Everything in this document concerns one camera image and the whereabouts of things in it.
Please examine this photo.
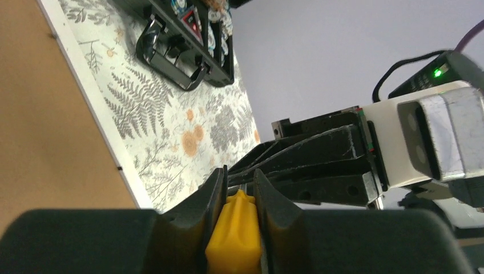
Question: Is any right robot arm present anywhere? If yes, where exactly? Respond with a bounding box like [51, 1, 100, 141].
[228, 49, 483, 230]

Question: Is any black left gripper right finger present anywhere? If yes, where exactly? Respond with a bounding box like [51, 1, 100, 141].
[253, 170, 474, 273]

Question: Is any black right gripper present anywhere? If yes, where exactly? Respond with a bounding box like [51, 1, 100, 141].
[228, 106, 389, 206]

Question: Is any yellow handled screwdriver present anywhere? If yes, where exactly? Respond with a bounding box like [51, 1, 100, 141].
[205, 189, 263, 274]

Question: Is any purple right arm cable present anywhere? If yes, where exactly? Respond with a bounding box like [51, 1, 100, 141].
[453, 19, 484, 54]

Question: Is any playing card deck box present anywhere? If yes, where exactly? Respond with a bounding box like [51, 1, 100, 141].
[179, 6, 203, 43]

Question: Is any black poker chip case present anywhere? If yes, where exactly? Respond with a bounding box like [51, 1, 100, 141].
[114, 1, 246, 92]

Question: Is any white picture frame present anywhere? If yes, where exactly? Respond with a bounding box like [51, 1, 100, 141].
[1, 1, 152, 231]

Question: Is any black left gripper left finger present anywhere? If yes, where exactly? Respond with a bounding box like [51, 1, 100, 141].
[1, 167, 228, 273]

